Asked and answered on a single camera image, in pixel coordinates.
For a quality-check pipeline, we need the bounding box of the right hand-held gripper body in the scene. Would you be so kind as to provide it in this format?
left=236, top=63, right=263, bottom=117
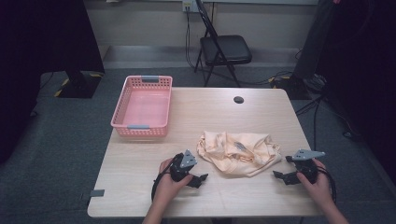
left=285, top=148, right=327, bottom=185

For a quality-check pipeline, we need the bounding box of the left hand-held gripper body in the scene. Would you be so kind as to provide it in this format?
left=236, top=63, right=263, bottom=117
left=169, top=148, right=199, bottom=183

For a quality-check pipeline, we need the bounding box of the peach printed t-shirt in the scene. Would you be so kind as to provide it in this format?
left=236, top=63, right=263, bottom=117
left=195, top=130, right=283, bottom=178

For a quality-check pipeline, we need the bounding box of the person's right hand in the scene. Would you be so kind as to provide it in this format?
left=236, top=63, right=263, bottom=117
left=296, top=159, right=332, bottom=205

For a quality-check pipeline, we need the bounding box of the person's left hand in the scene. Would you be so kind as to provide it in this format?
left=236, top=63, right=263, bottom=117
left=153, top=157, right=194, bottom=206

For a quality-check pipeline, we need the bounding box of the pink plastic basket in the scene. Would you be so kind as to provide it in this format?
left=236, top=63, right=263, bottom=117
left=110, top=75, right=174, bottom=138

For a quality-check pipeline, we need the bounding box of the dark curtain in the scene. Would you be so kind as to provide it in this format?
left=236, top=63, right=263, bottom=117
left=0, top=0, right=106, bottom=165
left=317, top=0, right=396, bottom=186

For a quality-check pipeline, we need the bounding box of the dark upright panel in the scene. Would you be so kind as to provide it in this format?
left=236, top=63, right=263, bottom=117
left=292, top=0, right=340, bottom=80

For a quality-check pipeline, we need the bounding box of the black folding chair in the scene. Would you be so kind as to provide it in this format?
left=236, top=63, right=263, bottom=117
left=193, top=0, right=253, bottom=89

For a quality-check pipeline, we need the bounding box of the black stand base yellow tape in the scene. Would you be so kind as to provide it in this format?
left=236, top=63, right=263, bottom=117
left=53, top=70, right=104, bottom=100

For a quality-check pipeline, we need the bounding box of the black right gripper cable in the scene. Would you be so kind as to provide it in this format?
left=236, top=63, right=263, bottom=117
left=317, top=165, right=338, bottom=205

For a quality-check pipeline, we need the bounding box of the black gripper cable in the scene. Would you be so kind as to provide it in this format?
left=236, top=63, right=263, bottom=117
left=150, top=160, right=176, bottom=203
left=317, top=165, right=338, bottom=205

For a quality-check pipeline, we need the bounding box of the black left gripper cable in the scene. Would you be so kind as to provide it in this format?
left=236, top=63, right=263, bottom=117
left=150, top=160, right=176, bottom=203

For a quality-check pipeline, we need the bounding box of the black hanging cable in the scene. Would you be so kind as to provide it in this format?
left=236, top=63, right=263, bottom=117
left=294, top=93, right=330, bottom=152

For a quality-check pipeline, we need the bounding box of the black base with cables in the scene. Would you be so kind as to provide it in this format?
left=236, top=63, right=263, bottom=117
left=268, top=74, right=328, bottom=101

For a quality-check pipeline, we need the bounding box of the black floor cable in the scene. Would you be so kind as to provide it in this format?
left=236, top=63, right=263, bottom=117
left=202, top=69, right=293, bottom=88

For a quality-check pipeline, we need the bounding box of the black wall socket cable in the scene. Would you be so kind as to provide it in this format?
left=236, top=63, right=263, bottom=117
left=185, top=10, right=200, bottom=70

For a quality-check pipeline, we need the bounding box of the white wall socket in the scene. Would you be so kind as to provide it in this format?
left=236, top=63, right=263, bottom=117
left=182, top=0, right=196, bottom=14

